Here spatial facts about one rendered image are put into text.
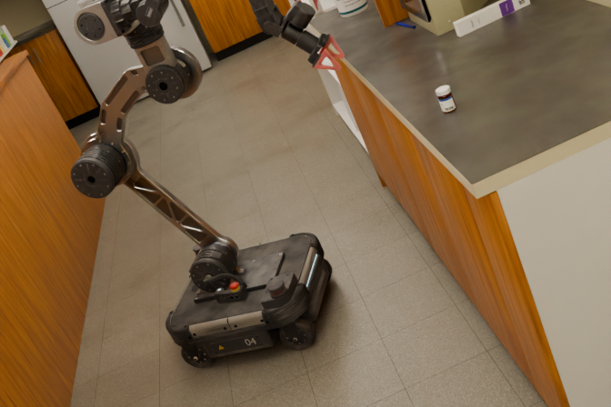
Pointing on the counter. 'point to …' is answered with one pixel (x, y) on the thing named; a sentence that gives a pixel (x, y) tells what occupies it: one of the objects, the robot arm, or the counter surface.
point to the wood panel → (390, 13)
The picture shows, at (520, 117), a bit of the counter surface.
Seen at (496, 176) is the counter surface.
